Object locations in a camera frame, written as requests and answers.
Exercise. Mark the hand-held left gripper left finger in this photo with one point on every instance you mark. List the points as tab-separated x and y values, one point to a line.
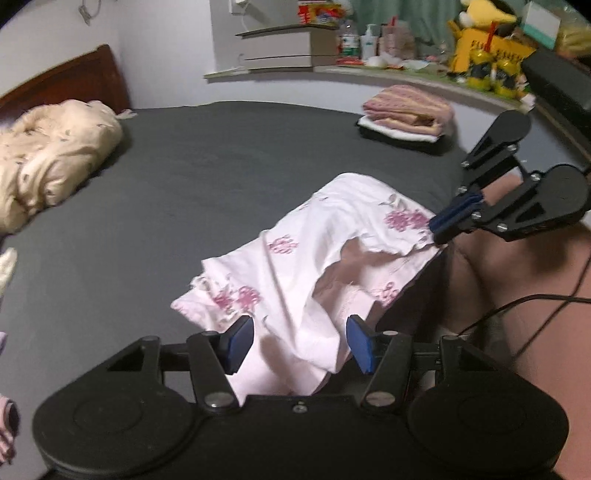
241	344

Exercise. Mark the green label water bottle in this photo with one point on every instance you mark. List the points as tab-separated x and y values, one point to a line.
350	44

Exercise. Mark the purple garment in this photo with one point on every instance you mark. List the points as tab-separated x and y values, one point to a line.
2	344

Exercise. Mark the yellow plush toy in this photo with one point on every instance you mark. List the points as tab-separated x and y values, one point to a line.
485	11

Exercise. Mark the white wall charger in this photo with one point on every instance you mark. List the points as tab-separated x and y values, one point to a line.
238	5

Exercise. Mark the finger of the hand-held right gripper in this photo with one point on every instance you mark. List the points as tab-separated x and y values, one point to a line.
489	221
455	208

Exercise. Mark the beige cabinet dark trim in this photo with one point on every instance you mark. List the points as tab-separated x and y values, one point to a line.
286	44

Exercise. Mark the yellow toy figures box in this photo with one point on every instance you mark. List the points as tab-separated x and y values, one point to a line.
489	50

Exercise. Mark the green curtain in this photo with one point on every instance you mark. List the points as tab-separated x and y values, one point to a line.
415	18

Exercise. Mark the pink striped folded garment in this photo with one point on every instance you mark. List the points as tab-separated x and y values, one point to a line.
406	104

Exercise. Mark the cream textured garment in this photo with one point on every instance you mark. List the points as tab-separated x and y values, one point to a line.
7	270

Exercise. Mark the red yellow snack box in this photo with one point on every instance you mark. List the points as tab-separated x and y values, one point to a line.
318	14

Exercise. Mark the beige heart print duvet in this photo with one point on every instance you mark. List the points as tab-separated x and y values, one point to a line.
55	152

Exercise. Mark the white pump bottle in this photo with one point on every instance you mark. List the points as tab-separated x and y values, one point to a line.
369	46

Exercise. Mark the pink floral garment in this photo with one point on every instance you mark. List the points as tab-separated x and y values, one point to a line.
286	277

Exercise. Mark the yellow bag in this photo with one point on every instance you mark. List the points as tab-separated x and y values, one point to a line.
575	39

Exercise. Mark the dark red wooden headboard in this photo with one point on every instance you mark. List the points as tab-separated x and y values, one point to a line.
87	78

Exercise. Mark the black box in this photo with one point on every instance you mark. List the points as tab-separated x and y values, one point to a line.
558	87

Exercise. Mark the teal white box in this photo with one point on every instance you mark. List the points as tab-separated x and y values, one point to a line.
545	23

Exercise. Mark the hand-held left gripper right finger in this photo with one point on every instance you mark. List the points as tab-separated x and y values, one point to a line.
360	344

